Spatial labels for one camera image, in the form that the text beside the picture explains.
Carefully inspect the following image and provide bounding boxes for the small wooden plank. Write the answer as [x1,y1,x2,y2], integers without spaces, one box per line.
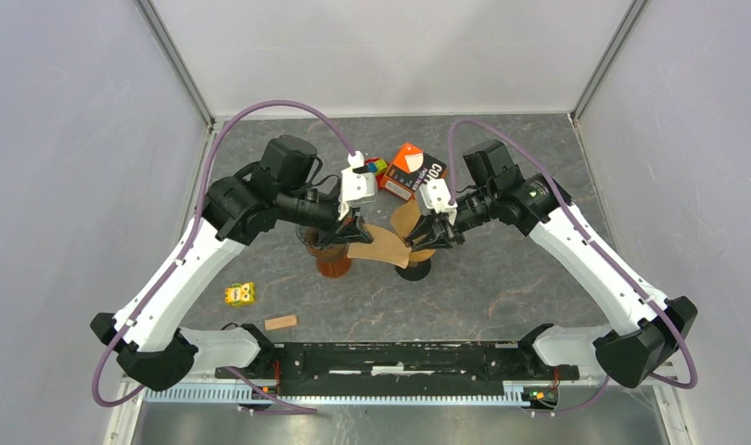
[264,314,299,331]

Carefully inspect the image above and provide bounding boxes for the lime green toy brick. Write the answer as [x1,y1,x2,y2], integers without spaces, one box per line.
[365,158,388,175]

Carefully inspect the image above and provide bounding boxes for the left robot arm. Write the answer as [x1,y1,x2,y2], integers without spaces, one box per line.
[90,135,377,391]

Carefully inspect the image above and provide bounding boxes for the grey slotted cable duct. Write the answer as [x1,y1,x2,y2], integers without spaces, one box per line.
[143,382,557,408]

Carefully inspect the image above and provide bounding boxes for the dark smoky glass dripper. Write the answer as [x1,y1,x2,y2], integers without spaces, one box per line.
[296,225,326,249]

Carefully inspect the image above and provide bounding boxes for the yellow toy block figure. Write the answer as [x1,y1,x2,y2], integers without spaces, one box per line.
[224,282,257,307]

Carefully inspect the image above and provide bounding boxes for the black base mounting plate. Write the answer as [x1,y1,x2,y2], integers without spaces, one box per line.
[239,341,580,398]

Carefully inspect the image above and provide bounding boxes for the orange filter box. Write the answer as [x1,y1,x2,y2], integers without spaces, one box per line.
[385,143,447,201]

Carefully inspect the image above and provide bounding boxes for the red toy block base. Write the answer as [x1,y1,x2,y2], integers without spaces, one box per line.
[376,172,388,190]

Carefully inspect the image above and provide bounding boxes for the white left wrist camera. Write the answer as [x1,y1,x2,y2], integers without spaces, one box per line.
[337,151,377,222]

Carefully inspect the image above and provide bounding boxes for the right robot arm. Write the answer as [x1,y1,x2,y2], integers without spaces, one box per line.
[407,140,698,388]

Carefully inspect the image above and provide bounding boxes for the amber glass flask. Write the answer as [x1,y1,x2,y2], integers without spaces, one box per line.
[315,256,352,279]

